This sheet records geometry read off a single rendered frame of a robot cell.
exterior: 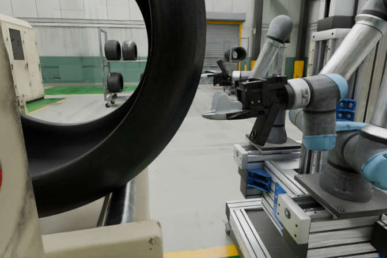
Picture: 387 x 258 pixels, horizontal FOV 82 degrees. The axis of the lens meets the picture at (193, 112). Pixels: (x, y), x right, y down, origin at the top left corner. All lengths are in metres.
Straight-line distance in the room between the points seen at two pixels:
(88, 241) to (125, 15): 11.63
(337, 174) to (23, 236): 0.79
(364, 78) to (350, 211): 0.48
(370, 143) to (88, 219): 0.68
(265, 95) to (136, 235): 0.38
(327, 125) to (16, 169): 0.60
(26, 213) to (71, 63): 11.96
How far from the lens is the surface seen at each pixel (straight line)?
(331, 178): 0.86
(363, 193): 0.87
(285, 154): 1.30
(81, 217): 0.58
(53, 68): 12.48
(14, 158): 0.23
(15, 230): 0.24
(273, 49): 1.21
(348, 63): 0.77
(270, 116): 0.56
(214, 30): 11.92
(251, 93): 0.51
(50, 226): 0.59
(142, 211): 0.46
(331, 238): 0.91
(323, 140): 0.65
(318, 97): 0.60
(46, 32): 12.66
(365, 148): 0.71
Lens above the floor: 1.13
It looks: 13 degrees down
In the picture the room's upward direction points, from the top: straight up
